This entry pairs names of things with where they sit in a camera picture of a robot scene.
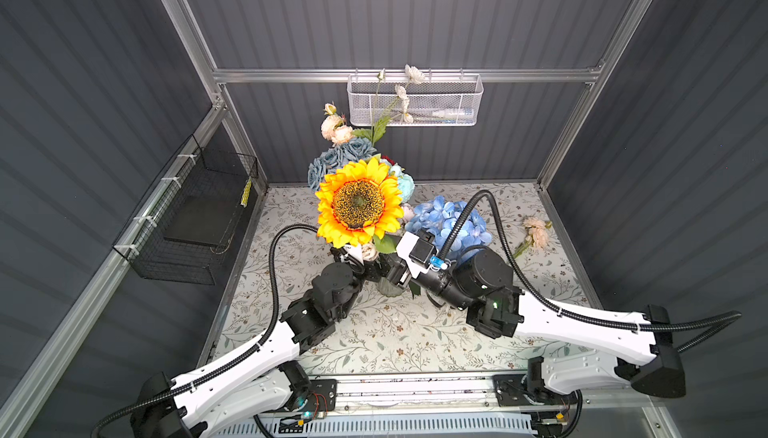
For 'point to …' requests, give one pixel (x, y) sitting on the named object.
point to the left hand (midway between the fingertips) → (375, 240)
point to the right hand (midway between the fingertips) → (374, 232)
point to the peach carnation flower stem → (536, 234)
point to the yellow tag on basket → (246, 192)
